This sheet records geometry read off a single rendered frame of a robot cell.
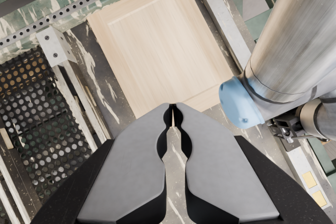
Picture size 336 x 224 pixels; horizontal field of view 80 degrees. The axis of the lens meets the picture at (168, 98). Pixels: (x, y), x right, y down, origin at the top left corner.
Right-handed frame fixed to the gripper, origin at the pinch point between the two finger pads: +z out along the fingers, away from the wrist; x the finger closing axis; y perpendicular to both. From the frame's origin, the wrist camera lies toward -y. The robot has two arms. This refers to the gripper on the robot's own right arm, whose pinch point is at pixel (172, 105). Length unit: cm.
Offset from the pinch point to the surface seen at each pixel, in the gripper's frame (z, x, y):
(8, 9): 137, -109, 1
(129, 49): 60, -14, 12
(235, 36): 60, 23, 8
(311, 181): 35, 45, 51
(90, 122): 46, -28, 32
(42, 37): 57, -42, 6
